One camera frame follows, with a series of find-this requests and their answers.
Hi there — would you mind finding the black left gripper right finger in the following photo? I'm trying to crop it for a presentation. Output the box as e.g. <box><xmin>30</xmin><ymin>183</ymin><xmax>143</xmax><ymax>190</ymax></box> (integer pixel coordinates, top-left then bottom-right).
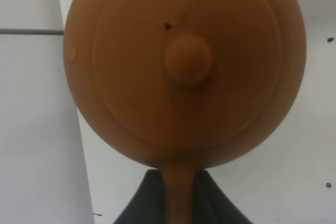
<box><xmin>192</xmin><ymin>170</ymin><xmax>251</xmax><ymax>224</ymax></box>

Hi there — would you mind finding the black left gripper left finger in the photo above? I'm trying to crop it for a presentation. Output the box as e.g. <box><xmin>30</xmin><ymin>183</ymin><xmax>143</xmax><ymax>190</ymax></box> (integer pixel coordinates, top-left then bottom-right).
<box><xmin>115</xmin><ymin>169</ymin><xmax>167</xmax><ymax>224</ymax></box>

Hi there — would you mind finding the brown clay teapot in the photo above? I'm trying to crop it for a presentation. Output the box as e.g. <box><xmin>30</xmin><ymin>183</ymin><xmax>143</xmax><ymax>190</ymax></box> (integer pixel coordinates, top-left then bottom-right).
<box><xmin>64</xmin><ymin>0</ymin><xmax>307</xmax><ymax>223</ymax></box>

